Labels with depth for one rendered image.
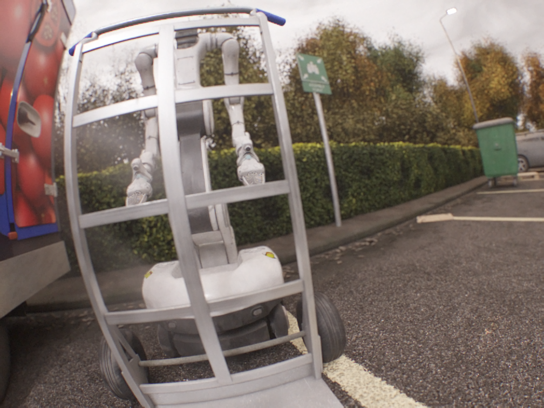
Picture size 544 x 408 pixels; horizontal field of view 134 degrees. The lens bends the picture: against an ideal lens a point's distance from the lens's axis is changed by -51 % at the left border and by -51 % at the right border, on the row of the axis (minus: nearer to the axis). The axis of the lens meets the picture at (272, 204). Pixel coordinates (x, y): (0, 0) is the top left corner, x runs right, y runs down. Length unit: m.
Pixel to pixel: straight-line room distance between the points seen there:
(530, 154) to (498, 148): 4.48
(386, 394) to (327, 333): 0.26
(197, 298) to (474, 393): 0.79
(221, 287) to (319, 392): 0.45
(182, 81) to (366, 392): 1.37
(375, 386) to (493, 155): 5.24
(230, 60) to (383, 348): 1.44
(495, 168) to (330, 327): 5.25
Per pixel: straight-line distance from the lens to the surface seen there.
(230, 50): 1.26
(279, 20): 0.92
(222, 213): 0.85
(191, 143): 0.99
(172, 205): 0.52
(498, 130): 5.59
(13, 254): 1.35
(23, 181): 1.47
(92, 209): 2.44
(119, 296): 1.81
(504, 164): 5.61
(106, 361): 0.77
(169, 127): 0.55
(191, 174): 0.92
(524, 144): 10.01
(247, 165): 0.91
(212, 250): 1.19
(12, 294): 1.26
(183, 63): 1.20
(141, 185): 0.95
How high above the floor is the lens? 0.59
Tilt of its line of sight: 3 degrees down
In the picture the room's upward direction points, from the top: 9 degrees counter-clockwise
